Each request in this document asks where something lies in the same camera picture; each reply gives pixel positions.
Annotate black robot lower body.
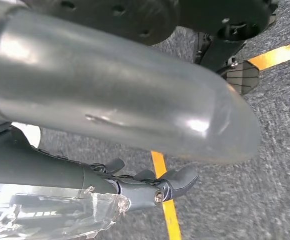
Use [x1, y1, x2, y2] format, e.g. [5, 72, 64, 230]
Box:
[22, 0, 280, 97]

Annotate clear crinkled plastic film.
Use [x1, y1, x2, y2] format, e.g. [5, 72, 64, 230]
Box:
[0, 183, 131, 240]

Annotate yellow floor tape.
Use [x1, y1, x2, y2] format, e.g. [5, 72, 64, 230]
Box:
[150, 35, 290, 240]

